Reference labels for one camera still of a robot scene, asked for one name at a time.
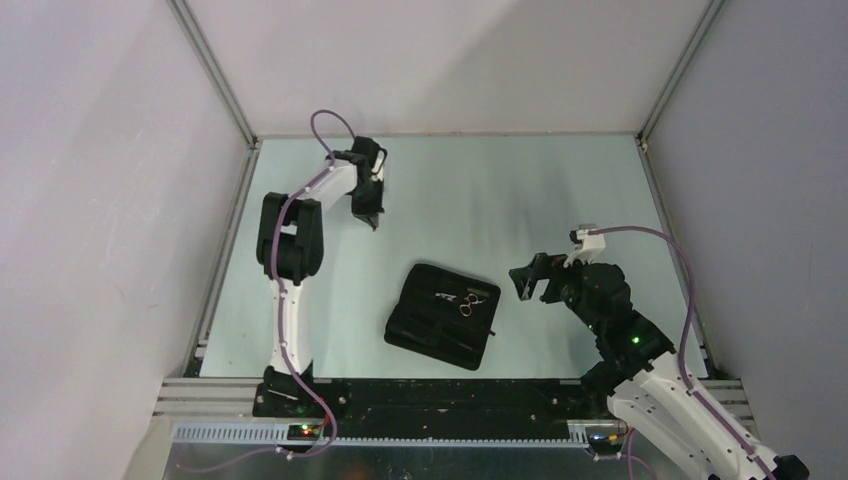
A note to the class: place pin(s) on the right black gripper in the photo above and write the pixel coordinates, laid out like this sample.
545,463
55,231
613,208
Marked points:
525,278

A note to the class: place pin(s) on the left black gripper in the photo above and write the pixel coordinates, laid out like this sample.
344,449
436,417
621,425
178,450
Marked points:
373,219

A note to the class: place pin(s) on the silver scissors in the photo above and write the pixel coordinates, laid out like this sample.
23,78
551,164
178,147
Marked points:
464,304

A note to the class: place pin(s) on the black zippered tool case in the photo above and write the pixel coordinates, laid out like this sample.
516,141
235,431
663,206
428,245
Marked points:
426,326

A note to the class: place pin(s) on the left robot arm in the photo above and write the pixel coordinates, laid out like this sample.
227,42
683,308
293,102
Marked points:
290,248

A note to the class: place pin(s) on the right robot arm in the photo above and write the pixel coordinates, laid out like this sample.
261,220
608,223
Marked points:
642,380

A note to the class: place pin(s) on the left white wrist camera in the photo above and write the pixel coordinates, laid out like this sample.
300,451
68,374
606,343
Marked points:
377,172

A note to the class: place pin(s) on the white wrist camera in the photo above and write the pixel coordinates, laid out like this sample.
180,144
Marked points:
377,172
588,245

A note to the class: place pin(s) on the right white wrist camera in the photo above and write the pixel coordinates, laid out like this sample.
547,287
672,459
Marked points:
588,245

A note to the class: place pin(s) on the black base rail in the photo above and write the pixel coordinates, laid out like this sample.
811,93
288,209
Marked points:
444,409

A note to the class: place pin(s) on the left aluminium frame post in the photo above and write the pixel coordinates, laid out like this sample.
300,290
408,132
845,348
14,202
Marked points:
203,50

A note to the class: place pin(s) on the aluminium frame post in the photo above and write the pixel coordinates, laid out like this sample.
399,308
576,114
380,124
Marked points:
692,46
203,50

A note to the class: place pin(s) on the right aluminium frame post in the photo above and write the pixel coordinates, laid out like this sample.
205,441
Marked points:
692,46

